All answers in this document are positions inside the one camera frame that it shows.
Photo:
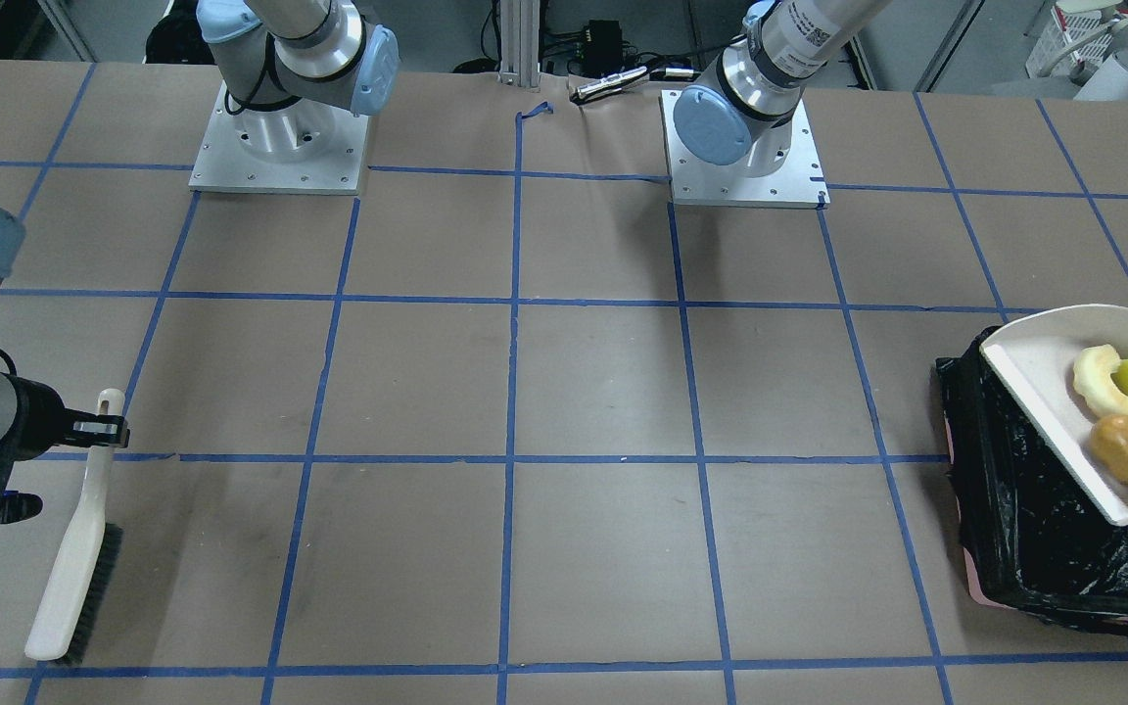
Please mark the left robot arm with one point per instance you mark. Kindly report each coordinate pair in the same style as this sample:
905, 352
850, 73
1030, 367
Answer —
740, 110

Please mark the pale melon slice toy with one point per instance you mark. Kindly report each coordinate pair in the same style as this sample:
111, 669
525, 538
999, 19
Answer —
1092, 380

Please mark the cream hand brush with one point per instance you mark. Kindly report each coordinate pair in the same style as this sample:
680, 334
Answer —
82, 571

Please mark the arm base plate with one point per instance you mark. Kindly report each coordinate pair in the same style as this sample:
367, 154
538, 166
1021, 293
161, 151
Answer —
305, 149
783, 170

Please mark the aluminium frame post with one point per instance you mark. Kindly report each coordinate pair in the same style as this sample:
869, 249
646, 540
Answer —
519, 42

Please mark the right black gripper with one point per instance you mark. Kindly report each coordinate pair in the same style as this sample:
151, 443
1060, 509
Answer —
36, 415

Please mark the bin with black bag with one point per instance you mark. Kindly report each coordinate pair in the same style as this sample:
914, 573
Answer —
1033, 540

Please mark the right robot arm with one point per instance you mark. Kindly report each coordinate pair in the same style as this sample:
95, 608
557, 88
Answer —
301, 82

